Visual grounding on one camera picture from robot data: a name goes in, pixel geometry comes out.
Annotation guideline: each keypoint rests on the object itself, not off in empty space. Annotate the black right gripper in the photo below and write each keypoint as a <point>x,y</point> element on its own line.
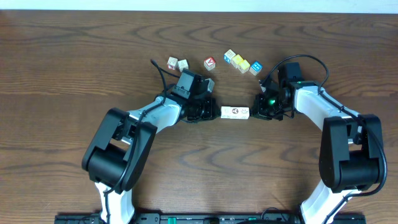
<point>258,109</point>

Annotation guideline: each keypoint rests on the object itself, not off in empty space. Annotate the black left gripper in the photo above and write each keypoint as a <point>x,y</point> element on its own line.
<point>217,113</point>

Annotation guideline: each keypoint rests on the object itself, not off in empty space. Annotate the green letter Z block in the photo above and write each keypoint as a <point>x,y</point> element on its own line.
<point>225,112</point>

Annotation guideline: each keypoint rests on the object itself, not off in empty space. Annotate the plain drawing wooden block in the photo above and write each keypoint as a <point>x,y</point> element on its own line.
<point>244,112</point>

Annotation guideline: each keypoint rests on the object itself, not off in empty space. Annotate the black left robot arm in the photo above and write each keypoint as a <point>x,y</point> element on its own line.
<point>117,154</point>

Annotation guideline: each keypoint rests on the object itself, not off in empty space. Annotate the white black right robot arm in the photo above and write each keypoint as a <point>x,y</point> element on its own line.
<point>352,162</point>

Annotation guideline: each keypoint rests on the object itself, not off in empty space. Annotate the blue topped wooden block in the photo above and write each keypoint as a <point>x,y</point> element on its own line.
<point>255,68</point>

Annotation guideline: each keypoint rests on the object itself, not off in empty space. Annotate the red letter A block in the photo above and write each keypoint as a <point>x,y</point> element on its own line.
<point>209,63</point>

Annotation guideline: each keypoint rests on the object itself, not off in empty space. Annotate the blue letter T block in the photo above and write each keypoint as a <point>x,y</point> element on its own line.
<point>182,64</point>

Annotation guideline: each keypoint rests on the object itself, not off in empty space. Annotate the red number 3 block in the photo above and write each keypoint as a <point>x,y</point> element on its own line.
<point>172,63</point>

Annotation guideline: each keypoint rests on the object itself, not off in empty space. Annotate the yellow topped wooden block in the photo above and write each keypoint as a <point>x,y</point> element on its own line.
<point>236,60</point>

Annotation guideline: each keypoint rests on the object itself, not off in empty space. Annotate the blue letter X block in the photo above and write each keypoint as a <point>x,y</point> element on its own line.
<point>229,55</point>

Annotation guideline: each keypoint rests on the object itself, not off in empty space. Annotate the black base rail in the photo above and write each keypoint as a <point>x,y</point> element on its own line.
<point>270,215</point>

